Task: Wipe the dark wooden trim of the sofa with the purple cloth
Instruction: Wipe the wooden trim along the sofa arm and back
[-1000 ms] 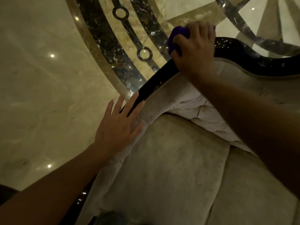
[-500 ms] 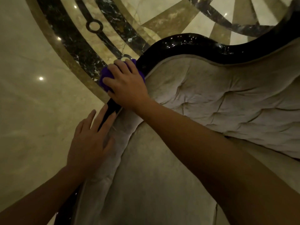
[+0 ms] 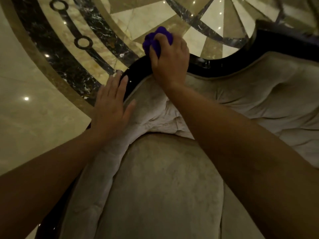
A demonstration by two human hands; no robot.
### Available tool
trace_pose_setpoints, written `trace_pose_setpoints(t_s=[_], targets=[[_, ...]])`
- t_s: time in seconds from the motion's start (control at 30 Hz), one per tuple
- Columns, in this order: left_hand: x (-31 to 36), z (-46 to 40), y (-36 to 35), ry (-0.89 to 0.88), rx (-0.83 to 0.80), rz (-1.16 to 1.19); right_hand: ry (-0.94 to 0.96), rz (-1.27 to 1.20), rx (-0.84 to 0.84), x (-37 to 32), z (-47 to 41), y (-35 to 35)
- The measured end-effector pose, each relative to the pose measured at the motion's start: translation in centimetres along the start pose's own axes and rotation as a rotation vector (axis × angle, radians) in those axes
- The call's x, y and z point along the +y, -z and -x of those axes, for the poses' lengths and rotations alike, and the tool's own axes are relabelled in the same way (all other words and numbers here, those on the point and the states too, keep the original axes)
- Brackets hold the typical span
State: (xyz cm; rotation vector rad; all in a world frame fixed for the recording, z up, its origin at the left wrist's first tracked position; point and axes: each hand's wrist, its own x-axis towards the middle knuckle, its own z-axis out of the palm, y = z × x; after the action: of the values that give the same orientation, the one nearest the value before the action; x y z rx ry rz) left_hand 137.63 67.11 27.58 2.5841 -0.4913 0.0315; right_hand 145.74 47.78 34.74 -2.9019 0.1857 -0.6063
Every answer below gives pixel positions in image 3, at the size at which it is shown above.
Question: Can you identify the person's right hand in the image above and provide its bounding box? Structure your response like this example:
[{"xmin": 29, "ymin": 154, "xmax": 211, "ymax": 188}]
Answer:
[{"xmin": 149, "ymin": 33, "xmax": 190, "ymax": 91}]

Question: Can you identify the person's left hand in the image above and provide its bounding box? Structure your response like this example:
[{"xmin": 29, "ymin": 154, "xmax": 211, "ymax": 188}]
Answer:
[{"xmin": 91, "ymin": 70, "xmax": 136, "ymax": 140}]

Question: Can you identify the purple cleaning cloth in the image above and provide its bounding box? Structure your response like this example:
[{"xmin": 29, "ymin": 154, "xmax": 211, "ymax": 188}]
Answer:
[{"xmin": 142, "ymin": 26, "xmax": 174, "ymax": 59}]

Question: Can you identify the beige tufted sofa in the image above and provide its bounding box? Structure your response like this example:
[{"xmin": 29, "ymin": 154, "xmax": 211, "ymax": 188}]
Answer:
[{"xmin": 35, "ymin": 20, "xmax": 319, "ymax": 239}]

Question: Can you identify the person's right forearm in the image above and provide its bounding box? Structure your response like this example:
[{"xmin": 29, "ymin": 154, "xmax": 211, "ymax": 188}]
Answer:
[{"xmin": 163, "ymin": 82, "xmax": 319, "ymax": 239}]

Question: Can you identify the person's left forearm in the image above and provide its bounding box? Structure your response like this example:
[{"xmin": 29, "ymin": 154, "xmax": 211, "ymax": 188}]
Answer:
[{"xmin": 0, "ymin": 128, "xmax": 118, "ymax": 239}]

